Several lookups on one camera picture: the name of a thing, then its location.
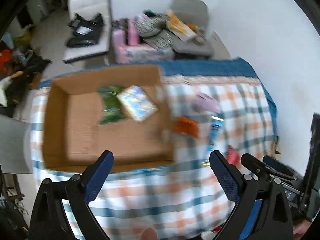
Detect red snack packet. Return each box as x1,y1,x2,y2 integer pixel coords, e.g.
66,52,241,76
226,145,241,166

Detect blue long tube packet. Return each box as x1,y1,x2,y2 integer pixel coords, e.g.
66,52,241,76
207,113,225,154

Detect green snack packet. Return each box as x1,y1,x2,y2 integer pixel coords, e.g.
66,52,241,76
98,86,125,125

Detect orange snack packet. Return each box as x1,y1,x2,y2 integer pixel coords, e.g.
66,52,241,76
173,116,199,138

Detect purple socks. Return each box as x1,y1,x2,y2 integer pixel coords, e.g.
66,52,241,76
193,93,221,113

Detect grey chair near table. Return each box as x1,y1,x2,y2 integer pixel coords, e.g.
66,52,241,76
0,115,33,174

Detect plaid checkered tablecloth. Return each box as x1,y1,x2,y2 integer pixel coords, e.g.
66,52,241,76
30,75,274,239

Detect open cardboard box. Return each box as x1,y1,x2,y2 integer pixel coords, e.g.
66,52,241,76
42,64,174,172

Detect blue under blanket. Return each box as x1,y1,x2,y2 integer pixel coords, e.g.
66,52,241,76
38,57,278,139

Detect white goose plush toy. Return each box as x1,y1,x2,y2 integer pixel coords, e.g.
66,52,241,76
0,71,24,107

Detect red plastic bag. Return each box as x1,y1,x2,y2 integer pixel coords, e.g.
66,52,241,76
0,49,11,68

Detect floral pink storage box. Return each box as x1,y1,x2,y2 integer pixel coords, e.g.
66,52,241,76
114,44,175,63

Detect pink suitcase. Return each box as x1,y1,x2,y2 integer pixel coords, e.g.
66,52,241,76
112,18,130,63

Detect white leather chair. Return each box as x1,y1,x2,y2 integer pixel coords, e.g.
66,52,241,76
63,0,112,63

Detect black plastic bag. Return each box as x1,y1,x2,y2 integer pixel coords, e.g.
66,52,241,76
66,13,104,48

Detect yellow printed snack box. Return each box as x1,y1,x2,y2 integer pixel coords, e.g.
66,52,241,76
167,9,197,42

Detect grey cushioned chair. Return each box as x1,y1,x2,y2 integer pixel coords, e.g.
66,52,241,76
170,0,214,59

